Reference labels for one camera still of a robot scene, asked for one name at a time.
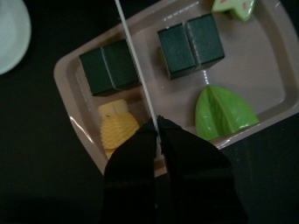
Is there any pink plastic tray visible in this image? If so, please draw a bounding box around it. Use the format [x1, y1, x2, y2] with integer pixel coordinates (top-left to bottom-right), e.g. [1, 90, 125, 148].
[52, 0, 299, 178]

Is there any yellow toy corn cob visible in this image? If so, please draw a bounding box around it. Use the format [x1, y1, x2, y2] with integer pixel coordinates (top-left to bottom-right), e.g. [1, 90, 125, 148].
[97, 99, 140, 160]

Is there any dark green sushi roll half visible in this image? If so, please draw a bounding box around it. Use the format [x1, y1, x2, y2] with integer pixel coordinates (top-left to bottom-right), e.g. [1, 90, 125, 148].
[79, 38, 143, 97]
[156, 12, 227, 81]

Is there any bright green toy leaf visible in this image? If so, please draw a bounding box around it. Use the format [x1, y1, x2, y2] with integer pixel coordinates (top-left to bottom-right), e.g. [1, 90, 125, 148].
[193, 84, 260, 142]

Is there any white toy knife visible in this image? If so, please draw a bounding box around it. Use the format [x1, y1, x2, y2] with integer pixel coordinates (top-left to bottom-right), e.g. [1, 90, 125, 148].
[113, 0, 161, 139]

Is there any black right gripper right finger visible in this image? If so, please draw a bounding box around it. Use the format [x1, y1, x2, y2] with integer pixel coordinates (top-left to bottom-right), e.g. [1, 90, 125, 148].
[156, 115, 248, 224]

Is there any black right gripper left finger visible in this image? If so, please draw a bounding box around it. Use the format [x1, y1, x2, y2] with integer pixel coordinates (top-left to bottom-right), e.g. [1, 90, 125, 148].
[99, 117, 160, 224]

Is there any yellow green star fruit slice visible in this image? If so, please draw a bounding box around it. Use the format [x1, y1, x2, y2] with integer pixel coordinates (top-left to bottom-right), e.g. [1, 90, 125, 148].
[211, 0, 257, 23]

